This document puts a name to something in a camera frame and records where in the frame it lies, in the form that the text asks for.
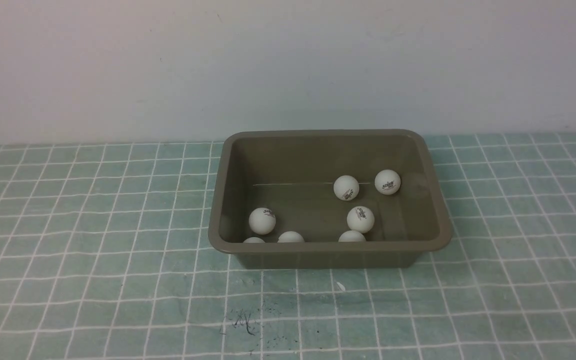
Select white ping-pong ball with logo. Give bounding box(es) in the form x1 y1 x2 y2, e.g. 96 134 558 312
247 207 277 236

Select plain white ping-pong ball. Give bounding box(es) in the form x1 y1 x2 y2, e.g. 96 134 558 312
243 236 266 244

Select olive plastic bin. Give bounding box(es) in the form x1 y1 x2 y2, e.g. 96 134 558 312
207 129 454 270

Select green checkered tablecloth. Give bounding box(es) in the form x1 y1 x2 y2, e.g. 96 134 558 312
0 133 576 360

